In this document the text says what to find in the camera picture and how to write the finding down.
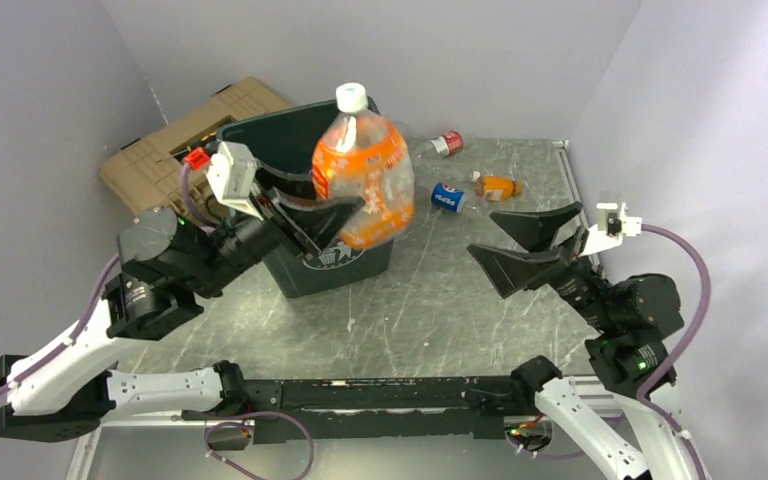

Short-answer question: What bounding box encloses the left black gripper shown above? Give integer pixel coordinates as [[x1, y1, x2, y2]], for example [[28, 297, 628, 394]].
[[188, 159, 369, 299]]

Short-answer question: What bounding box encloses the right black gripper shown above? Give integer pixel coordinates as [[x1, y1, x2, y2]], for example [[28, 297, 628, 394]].
[[465, 200, 618, 332]]

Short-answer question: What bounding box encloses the large orange label bottle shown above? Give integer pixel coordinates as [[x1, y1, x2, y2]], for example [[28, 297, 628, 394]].
[[312, 83, 415, 249]]

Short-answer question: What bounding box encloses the orange juice bottle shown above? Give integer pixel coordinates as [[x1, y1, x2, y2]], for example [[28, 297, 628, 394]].
[[475, 175, 524, 202]]

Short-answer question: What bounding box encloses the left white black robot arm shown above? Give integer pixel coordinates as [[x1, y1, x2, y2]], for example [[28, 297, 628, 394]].
[[0, 160, 364, 442]]

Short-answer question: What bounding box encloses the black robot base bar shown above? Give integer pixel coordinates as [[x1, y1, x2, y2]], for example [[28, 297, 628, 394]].
[[241, 375, 539, 440]]

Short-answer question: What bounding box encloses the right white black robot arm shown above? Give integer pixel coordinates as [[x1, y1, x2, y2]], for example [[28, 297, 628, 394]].
[[468, 202, 710, 479]]

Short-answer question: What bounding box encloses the dark green plastic bin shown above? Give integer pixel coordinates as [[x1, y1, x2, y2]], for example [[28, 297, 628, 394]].
[[218, 100, 393, 298]]

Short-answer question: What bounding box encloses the clear bottle red label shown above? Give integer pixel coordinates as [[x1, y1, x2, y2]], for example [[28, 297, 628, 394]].
[[415, 130, 464, 160]]

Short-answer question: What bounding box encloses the tan plastic toolbox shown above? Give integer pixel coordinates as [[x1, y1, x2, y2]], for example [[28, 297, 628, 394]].
[[99, 77, 292, 220]]

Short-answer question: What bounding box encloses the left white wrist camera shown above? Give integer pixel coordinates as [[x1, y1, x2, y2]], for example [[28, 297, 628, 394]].
[[206, 141, 263, 220]]

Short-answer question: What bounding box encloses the aluminium frame rail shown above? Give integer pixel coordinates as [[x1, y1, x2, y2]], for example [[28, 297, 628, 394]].
[[551, 140, 582, 204]]

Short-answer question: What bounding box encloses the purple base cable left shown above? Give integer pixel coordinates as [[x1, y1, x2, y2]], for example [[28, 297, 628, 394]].
[[203, 410, 316, 480]]

